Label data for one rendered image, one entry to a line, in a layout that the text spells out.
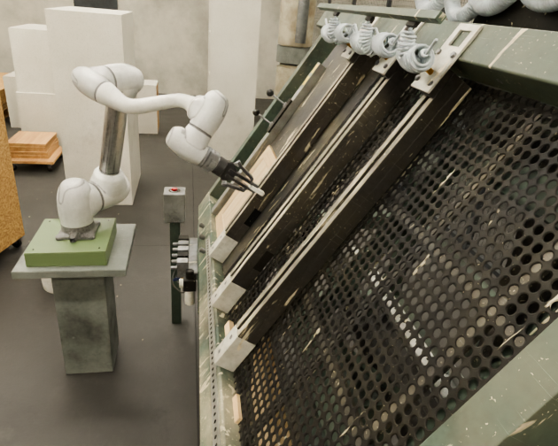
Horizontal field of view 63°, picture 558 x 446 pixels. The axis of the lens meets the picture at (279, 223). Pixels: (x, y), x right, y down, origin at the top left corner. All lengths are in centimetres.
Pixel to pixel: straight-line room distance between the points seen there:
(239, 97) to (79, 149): 224
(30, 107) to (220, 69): 238
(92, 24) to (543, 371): 420
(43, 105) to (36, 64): 48
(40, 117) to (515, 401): 622
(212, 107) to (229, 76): 420
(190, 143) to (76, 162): 306
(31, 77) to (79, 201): 422
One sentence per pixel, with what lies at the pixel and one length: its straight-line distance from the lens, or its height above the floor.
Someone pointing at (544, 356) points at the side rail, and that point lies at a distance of 76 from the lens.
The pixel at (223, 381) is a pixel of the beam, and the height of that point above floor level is 90.
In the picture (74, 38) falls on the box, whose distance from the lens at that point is 452.
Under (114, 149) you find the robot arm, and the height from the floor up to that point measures 125.
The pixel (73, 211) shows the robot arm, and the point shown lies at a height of 98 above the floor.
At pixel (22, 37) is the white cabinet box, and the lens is 644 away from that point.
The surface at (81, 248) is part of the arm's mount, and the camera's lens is 237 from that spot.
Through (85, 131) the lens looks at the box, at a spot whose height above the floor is 74.
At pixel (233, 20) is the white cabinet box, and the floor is 172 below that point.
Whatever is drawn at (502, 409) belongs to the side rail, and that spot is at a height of 146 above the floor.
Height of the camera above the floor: 195
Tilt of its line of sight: 26 degrees down
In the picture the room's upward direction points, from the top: 5 degrees clockwise
